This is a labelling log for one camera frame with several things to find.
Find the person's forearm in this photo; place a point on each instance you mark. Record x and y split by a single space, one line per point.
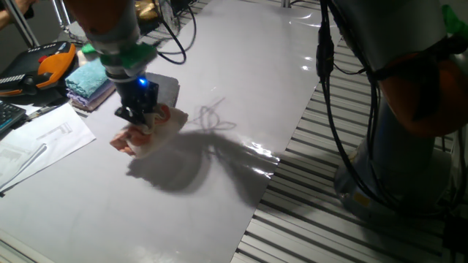
5 18

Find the silver pen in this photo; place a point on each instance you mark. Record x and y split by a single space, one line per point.
42 111

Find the purple folded cloth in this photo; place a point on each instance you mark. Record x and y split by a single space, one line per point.
91 95

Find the pink cream cloth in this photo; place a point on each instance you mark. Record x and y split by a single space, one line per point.
153 131

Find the dark grey cloth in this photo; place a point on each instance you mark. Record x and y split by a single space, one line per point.
166 89

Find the small printed paper sheet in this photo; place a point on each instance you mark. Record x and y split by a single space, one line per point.
18 160

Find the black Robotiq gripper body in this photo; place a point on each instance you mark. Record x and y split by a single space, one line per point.
137 95

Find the orange black teach pendant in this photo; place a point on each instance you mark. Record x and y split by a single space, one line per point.
55 65

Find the mauve brown folded cloth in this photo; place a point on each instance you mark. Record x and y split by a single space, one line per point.
96 103

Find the aluminium frame post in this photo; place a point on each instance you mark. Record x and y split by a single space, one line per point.
22 23
286 3

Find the grey plastic table mat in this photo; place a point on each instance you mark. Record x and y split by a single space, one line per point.
183 204

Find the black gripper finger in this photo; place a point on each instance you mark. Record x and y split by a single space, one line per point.
126 114
149 118

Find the person's bare hand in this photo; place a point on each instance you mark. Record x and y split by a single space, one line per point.
22 4

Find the large white paper sheet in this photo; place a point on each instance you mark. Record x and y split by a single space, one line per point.
58 135

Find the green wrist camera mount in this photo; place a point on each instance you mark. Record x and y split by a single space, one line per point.
131 56

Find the gold foil bag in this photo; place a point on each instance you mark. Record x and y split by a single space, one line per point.
145 10

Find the teal fluffy folded cloth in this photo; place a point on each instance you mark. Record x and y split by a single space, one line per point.
86 76

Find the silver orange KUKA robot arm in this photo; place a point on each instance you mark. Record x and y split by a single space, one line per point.
395 109

